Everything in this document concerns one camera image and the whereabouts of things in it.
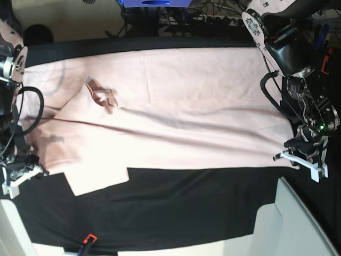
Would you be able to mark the white bin left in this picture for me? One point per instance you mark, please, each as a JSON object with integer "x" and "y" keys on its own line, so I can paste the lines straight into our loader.
{"x": 14, "y": 237}

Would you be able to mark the black table cloth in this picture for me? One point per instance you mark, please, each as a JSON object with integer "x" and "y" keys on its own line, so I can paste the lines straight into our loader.
{"x": 174, "y": 211}

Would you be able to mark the orange blue clamp bottom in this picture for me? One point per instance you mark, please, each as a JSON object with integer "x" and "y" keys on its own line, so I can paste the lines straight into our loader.
{"x": 87, "y": 244}

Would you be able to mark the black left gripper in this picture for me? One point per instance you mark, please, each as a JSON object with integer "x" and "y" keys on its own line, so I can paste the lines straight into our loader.
{"x": 319, "y": 120}

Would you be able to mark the blue box with hole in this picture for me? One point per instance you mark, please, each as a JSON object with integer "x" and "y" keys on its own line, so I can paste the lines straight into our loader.
{"x": 155, "y": 3}

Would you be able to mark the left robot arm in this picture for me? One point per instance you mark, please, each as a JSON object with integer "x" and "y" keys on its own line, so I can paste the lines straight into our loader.
{"x": 275, "y": 29}

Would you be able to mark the white bin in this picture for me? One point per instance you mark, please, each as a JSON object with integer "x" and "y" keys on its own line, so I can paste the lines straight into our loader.
{"x": 287, "y": 227}
{"x": 14, "y": 237}

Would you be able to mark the orange black clamp right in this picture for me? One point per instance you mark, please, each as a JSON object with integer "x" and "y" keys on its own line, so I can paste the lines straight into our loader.
{"x": 325, "y": 63}

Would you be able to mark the blue clamp handle right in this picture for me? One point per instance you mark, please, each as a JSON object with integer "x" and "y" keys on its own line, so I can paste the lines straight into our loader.
{"x": 322, "y": 36}

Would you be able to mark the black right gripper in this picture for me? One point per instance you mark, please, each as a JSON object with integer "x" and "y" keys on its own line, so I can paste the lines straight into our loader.
{"x": 19, "y": 164}

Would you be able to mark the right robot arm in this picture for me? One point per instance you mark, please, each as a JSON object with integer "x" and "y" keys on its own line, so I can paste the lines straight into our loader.
{"x": 13, "y": 61}

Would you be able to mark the pink T-shirt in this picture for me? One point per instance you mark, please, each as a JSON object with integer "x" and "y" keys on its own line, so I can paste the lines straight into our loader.
{"x": 171, "y": 109}

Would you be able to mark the white bin right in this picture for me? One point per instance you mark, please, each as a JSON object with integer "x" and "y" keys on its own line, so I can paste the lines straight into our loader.
{"x": 287, "y": 227}

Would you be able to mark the black power strip with cables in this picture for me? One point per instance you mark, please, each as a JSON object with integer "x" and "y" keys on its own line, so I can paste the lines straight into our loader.
{"x": 184, "y": 17}

